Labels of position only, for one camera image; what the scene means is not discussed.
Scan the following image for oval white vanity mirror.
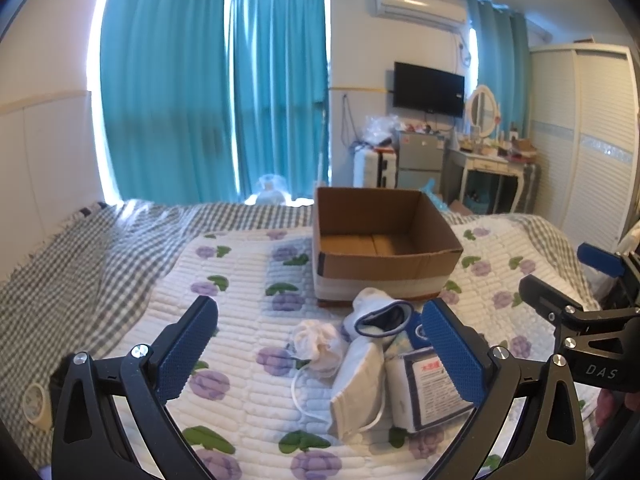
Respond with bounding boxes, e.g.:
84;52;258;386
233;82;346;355
465;84;501;139

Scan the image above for teal curtain right window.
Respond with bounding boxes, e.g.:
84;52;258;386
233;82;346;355
466;0;530;138

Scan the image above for person's hand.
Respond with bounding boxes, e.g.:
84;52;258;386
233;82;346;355
596;389;640;428

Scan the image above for large clear water bottle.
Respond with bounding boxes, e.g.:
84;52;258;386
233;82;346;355
256;174;286;205

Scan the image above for brown cardboard box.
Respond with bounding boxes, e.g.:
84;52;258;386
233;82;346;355
311;186;463;304

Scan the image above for teal laundry basket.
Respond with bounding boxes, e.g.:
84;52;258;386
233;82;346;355
463;193;494;214

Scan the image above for silver mini fridge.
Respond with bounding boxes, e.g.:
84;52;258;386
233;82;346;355
397;132;444;193

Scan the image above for white face mask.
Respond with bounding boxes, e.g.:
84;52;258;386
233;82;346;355
290;336;386;440

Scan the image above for blue plastic bag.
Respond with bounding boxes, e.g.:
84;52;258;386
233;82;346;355
420;178;450;212

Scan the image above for white blue-cuffed sock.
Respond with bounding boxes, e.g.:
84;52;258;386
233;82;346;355
344;287;414;346

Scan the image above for clear plastic bag pile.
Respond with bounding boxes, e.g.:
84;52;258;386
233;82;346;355
360;115;401;148

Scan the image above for teal curtain middle panel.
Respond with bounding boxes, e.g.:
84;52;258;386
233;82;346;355
231;0;329;198

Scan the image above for white dressing table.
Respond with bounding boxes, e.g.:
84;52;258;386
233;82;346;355
449;150;525;214

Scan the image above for white packet blue label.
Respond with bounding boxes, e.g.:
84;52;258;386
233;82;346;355
385;348;473;434

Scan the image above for grey checked bed sheet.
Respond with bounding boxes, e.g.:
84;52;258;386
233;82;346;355
0;199;586;426

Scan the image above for teal curtain panel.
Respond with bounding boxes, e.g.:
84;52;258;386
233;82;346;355
100;0;236;205
231;0;329;198

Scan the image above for floral white quilt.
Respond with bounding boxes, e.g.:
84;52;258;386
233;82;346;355
110;216;598;479

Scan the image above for white louvred wardrobe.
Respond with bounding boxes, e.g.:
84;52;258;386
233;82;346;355
528;44;639;250

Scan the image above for roll of tape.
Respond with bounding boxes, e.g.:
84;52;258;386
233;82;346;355
21;382;53;431

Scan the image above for white suitcase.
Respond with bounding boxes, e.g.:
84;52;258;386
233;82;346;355
352;146;397;188

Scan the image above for white wall air conditioner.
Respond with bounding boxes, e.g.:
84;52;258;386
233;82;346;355
375;0;466;30

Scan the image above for teal curtain left panel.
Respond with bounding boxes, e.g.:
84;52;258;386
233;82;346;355
100;0;236;205

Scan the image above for black wall television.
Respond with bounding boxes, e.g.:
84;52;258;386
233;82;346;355
393;62;465;118

